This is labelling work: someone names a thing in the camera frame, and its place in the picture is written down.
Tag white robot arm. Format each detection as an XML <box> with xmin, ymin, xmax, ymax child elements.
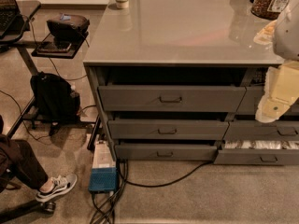
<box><xmin>253</xmin><ymin>0</ymin><xmax>299</xmax><ymax>123</ymax></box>

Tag grey drawer cabinet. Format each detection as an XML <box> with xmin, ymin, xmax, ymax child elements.
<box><xmin>84</xmin><ymin>0</ymin><xmax>299</xmax><ymax>162</ymax></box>

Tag glass jar of nuts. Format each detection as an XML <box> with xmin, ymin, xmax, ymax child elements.
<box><xmin>250</xmin><ymin>0</ymin><xmax>299</xmax><ymax>21</ymax></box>

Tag blue power box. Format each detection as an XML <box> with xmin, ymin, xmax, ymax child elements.
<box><xmin>89</xmin><ymin>140</ymin><xmax>118</xmax><ymax>193</ymax></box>

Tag black pouch bag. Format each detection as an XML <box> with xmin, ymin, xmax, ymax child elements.
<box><xmin>47</xmin><ymin>13</ymin><xmax>90</xmax><ymax>41</ymax></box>

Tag black backpack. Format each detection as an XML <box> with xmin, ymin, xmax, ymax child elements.
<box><xmin>30</xmin><ymin>72</ymin><xmax>80</xmax><ymax>123</ymax></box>

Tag black side tray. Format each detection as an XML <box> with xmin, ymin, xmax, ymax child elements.
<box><xmin>32</xmin><ymin>32</ymin><xmax>89</xmax><ymax>59</ymax></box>

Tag grey white sneaker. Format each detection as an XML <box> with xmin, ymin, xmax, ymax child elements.
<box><xmin>36</xmin><ymin>174</ymin><xmax>78</xmax><ymax>203</ymax></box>

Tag office chair base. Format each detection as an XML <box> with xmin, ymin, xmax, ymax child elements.
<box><xmin>0</xmin><ymin>200</ymin><xmax>56</xmax><ymax>224</ymax></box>

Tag black desk stand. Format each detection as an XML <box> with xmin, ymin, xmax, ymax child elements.
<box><xmin>0</xmin><ymin>0</ymin><xmax>101</xmax><ymax>139</ymax></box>

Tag person leg dark trousers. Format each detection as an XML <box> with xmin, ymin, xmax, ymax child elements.
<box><xmin>0</xmin><ymin>115</ymin><xmax>50</xmax><ymax>194</ymax></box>

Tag black laptop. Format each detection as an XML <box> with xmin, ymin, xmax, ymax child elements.
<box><xmin>0</xmin><ymin>0</ymin><xmax>21</xmax><ymax>37</ymax></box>

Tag black floor cable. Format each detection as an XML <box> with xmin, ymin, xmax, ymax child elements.
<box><xmin>88</xmin><ymin>159</ymin><xmax>213</xmax><ymax>224</ymax></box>

